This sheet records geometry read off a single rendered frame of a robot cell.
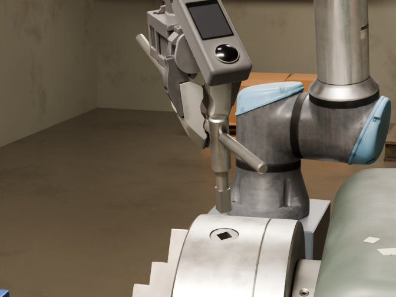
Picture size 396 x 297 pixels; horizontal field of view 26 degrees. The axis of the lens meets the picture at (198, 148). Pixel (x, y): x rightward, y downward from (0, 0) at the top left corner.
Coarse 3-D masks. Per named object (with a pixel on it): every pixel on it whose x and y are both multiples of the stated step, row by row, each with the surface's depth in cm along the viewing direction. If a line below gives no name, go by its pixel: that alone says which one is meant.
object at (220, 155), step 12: (216, 120) 92; (228, 120) 92; (216, 132) 92; (228, 132) 93; (216, 144) 93; (216, 156) 94; (228, 156) 94; (216, 168) 94; (228, 168) 94; (216, 180) 96; (216, 192) 96; (228, 192) 96; (216, 204) 97; (228, 204) 97
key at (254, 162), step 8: (136, 40) 111; (144, 40) 109; (144, 48) 108; (160, 72) 105; (208, 120) 96; (208, 128) 95; (224, 136) 92; (224, 144) 92; (232, 144) 90; (240, 144) 89; (240, 152) 88; (248, 152) 88; (248, 160) 87; (256, 160) 86; (256, 168) 85; (264, 168) 85
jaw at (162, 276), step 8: (176, 232) 110; (184, 232) 110; (176, 240) 109; (176, 248) 109; (176, 256) 109; (152, 264) 109; (160, 264) 109; (168, 264) 109; (176, 264) 108; (152, 272) 109; (160, 272) 108; (168, 272) 108; (152, 280) 108; (160, 280) 108; (168, 280) 108; (136, 288) 108; (144, 288) 108; (152, 288) 108; (160, 288) 108; (168, 288) 108; (136, 296) 108; (144, 296) 108; (152, 296) 108; (160, 296) 107; (168, 296) 107
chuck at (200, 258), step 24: (216, 216) 105; (240, 216) 106; (192, 240) 98; (240, 240) 98; (192, 264) 95; (216, 264) 95; (240, 264) 95; (192, 288) 93; (216, 288) 93; (240, 288) 93
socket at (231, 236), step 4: (216, 232) 100; (220, 232) 100; (224, 232) 100; (228, 232) 100; (232, 232) 100; (236, 232) 100; (212, 236) 99; (216, 236) 99; (220, 236) 100; (224, 236) 100; (228, 236) 100; (232, 236) 99; (236, 236) 99; (216, 240) 98; (220, 240) 98; (224, 240) 98; (228, 240) 98; (232, 240) 98
